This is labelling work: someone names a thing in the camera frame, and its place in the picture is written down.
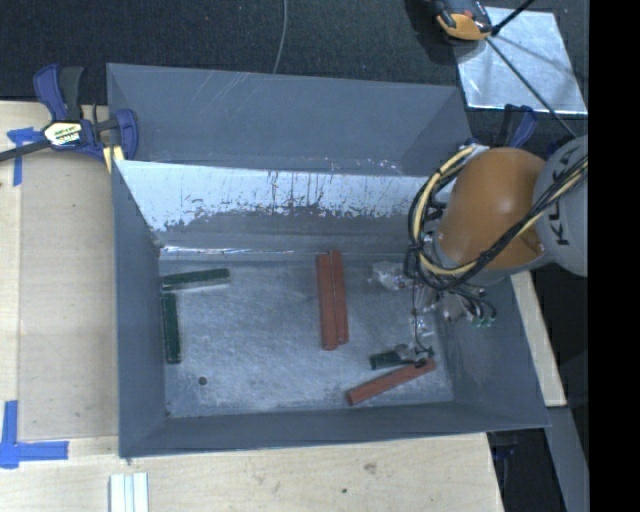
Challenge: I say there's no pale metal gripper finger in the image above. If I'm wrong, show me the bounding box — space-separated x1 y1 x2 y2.
408 309 435 338
393 342 435 366

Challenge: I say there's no short dark green flat block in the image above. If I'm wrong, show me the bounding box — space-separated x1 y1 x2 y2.
368 349 407 372

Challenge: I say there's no red-brown flat block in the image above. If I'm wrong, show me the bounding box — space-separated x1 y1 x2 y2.
345 356 438 407
315 253 340 352
329 249 350 346

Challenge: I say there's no clear plastic thing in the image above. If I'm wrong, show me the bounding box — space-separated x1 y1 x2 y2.
371 261 410 292

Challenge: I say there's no grey metal bin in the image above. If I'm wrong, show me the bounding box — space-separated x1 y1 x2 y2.
105 62 552 459

